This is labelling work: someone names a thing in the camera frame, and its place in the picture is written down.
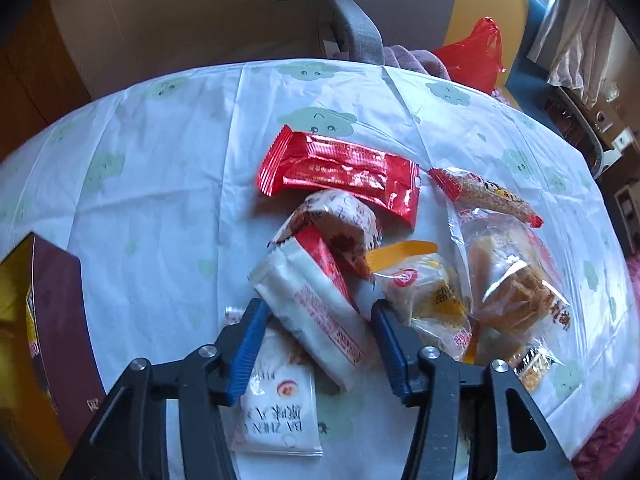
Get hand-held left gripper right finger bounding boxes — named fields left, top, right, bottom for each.
left=370, top=299, right=581, bottom=480

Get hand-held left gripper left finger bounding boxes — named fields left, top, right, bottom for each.
left=70, top=298, right=274, bottom=480

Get white packet with red stripe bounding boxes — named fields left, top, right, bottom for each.
left=248, top=225, right=381, bottom=392

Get shiny red snack packet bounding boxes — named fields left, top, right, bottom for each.
left=256, top=125, right=422, bottom=228

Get maroon gift box gold interior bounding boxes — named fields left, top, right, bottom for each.
left=0, top=232, right=108, bottom=480

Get flat white snack packet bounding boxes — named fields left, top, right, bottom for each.
left=225, top=310, right=325, bottom=458

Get yellow cake packet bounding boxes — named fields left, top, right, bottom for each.
left=365, top=240, right=473, bottom=361

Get small clear orange-print packet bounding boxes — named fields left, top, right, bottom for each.
left=510, top=342, right=566, bottom=393

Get clear bag of brown pastries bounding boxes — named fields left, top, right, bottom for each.
left=447, top=205, right=573, bottom=356

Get crumpled white brown-print packet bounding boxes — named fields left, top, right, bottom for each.
left=267, top=190, right=385, bottom=281

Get sesame bar packet red ends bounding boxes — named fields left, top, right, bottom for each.
left=428, top=167, right=544, bottom=228

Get purple cloth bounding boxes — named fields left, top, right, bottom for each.
left=382, top=44, right=453, bottom=81

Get red plastic bag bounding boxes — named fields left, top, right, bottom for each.
left=431, top=16, right=506, bottom=95

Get cluttered side stand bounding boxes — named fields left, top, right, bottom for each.
left=540, top=80, right=640, bottom=181

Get grey chair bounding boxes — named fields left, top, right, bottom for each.
left=317, top=0, right=386, bottom=66

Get light pink curtain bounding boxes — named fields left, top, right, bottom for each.
left=527, top=0, right=621, bottom=86

